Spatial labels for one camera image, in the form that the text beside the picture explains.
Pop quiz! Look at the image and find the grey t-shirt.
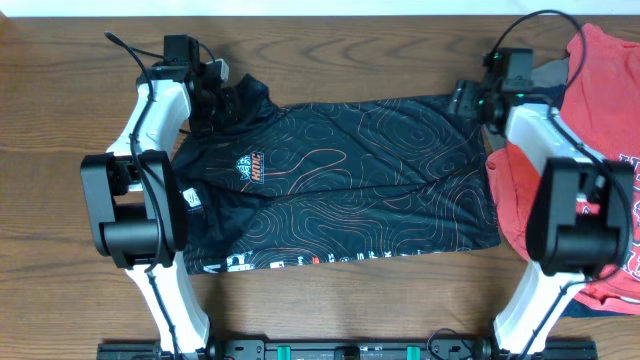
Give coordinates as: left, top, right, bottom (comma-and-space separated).
532, 58, 569, 88

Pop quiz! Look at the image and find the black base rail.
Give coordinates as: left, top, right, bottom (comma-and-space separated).
96, 329, 599, 360

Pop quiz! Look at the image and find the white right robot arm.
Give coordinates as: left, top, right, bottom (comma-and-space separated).
448, 47, 634, 359

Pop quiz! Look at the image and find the red printed t-shirt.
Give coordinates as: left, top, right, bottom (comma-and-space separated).
486, 24, 639, 315

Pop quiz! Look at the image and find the black orange-patterned jersey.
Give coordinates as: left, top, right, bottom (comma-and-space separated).
172, 76, 500, 275

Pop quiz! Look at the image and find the navy blue t-shirt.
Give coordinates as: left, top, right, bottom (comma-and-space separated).
562, 299, 623, 318

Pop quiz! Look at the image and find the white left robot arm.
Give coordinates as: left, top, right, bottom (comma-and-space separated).
80, 35, 262, 359

